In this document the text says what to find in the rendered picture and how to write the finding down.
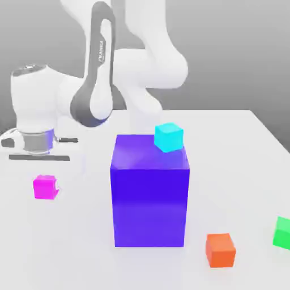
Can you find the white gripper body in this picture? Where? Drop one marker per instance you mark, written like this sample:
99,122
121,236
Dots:
39,158

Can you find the small magenta cube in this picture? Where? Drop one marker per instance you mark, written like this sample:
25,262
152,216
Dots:
44,187

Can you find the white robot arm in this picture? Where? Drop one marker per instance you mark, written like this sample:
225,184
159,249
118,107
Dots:
156,68

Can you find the small cyan cube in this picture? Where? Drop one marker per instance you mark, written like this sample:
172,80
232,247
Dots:
168,137

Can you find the small orange cube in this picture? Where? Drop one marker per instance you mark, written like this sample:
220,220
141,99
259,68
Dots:
221,251

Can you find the small green cube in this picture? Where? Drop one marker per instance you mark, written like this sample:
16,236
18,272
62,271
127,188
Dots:
282,234

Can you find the large purple box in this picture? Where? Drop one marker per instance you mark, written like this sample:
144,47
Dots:
149,204

